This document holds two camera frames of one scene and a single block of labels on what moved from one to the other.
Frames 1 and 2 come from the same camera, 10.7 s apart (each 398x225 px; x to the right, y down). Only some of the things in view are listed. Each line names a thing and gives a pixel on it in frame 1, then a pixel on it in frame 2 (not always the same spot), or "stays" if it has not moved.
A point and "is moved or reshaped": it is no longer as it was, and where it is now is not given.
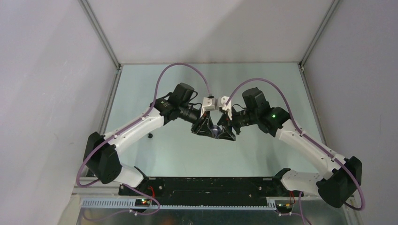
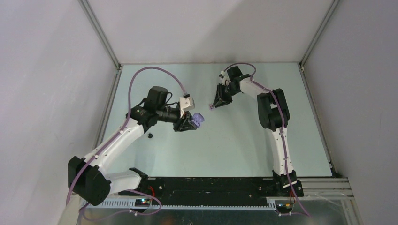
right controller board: [283, 208] stays
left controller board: [143, 203] stays
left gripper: [203, 126] -> [185, 123]
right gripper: [226, 133] -> [221, 100]
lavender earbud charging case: [216, 131] is moved or reshaped
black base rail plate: [271, 188] stays
